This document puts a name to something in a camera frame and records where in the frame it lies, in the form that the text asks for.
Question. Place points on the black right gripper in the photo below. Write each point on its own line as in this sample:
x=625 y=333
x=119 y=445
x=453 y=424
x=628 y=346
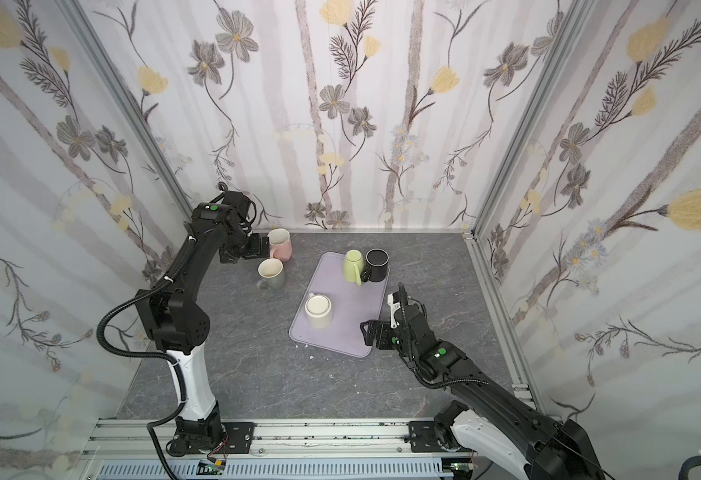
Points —
x=387 y=321

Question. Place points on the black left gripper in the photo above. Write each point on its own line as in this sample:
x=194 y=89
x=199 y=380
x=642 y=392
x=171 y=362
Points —
x=253 y=245

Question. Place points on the pink mug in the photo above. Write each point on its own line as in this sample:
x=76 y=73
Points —
x=280 y=244

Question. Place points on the grey mug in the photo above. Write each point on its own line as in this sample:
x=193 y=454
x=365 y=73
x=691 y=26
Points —
x=272 y=274

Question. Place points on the black mug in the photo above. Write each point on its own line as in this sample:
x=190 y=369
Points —
x=375 y=266

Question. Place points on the light green mug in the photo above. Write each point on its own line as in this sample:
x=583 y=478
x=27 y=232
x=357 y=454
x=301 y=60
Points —
x=353 y=267

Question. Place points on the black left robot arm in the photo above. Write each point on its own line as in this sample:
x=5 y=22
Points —
x=179 y=327

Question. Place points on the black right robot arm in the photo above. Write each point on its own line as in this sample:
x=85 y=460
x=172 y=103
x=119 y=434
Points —
x=494 y=402

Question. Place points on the cream white mug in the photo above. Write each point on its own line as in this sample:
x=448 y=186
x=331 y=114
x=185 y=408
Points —
x=318 y=308

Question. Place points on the lavender plastic tray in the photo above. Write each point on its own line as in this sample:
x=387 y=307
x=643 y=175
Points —
x=351 y=305

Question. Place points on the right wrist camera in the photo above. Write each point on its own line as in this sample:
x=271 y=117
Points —
x=393 y=307

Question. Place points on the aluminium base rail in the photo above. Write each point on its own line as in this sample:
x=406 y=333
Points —
x=436 y=448

